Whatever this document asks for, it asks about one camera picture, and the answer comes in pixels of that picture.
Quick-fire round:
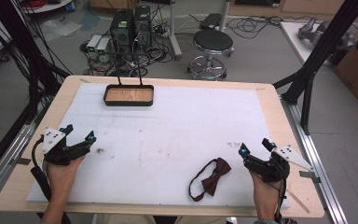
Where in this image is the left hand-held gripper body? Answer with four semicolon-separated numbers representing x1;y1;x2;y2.
41;125;91;166

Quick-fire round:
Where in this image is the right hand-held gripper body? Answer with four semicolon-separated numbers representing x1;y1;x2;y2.
241;145;313;184

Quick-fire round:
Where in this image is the dark red bow tie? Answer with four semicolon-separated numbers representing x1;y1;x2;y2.
188;157;233;203

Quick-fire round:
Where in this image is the black stand with wooden tray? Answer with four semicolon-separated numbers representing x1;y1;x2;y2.
103;50;155;107

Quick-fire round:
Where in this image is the person's left hand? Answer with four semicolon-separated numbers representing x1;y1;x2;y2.
46;155;87;200

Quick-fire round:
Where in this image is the person's right hand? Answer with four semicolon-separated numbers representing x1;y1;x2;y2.
249;171;283;210

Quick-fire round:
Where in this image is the thin wooden stick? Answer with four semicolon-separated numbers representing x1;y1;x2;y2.
286;189;310;215

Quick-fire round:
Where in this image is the white foam mat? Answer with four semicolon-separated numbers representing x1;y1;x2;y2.
25;81;292;209

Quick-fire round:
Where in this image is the small white box device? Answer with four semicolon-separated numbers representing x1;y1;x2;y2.
86;34;103;61
95;37;112;63

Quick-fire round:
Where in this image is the clear plastic sheet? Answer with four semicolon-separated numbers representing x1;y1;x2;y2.
39;18;83;43

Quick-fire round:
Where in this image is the white board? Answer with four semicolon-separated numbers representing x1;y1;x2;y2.
279;21;335;67

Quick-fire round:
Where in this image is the black computer tower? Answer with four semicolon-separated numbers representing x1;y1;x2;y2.
132;5;153;51
109;8;135;54

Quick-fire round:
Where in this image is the black round stool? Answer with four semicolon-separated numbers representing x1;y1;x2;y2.
186;29;235;81

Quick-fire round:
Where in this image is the grey machine part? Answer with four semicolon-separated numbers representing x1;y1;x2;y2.
297;16;356;66

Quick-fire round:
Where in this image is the grey desk leg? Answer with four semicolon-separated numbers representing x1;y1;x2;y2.
167;0;184;61

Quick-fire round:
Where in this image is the flat black box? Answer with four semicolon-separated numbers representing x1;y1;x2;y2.
199;12;224;31

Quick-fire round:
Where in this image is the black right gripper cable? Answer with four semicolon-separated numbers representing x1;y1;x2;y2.
262;176;290;224

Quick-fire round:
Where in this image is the grey metal bracket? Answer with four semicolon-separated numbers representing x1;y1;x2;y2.
8;157;33;166
298;170;322;185

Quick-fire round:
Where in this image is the aluminium rail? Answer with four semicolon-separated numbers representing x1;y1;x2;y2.
280;94;350;224
0;102;49;209

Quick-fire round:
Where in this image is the black metal frame stand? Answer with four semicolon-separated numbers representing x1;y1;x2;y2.
272;0;358;136
0;0;73;185

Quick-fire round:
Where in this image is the tangle of black cables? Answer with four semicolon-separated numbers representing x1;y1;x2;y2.
79;3;181;78

